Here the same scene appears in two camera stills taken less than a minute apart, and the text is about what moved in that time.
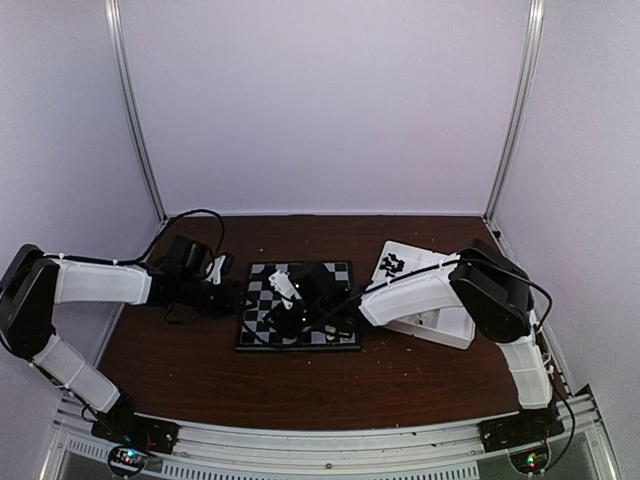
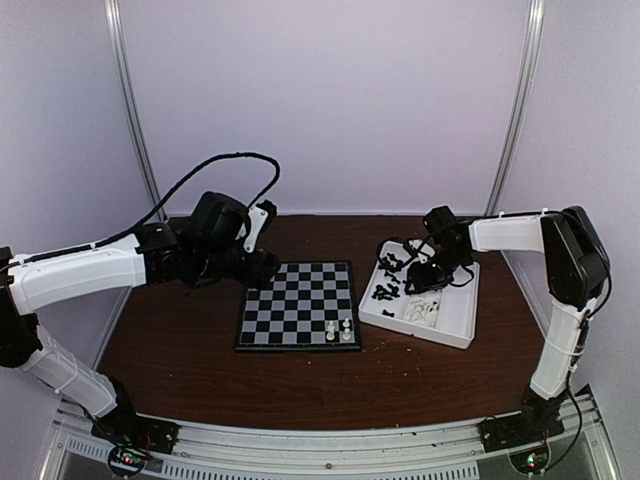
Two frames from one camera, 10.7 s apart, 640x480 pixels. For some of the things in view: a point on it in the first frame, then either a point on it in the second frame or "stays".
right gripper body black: [314, 313] -> [441, 272]
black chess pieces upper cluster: [391, 264] stays
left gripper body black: [209, 302] -> [217, 263]
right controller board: [530, 461] stays
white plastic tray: [453, 326] stays
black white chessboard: [298, 306] stays
